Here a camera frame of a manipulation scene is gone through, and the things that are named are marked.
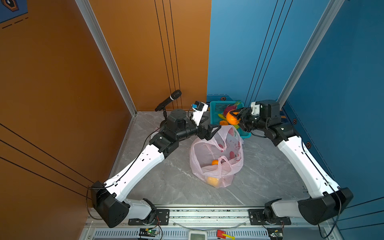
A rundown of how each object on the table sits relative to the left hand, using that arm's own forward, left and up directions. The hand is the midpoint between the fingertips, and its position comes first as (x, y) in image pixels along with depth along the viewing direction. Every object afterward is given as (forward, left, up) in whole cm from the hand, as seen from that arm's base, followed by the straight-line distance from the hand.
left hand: (214, 121), depth 65 cm
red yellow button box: (-38, -5, -36) cm, 52 cm away
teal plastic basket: (+42, -8, -31) cm, 53 cm away
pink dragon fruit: (+36, -15, -27) cm, 47 cm away
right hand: (+6, -8, -3) cm, 11 cm away
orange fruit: (-4, -3, -32) cm, 33 cm away
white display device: (-38, +7, -35) cm, 52 cm away
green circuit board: (-37, +31, -39) cm, 62 cm away
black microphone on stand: (+28, +21, -8) cm, 36 cm away
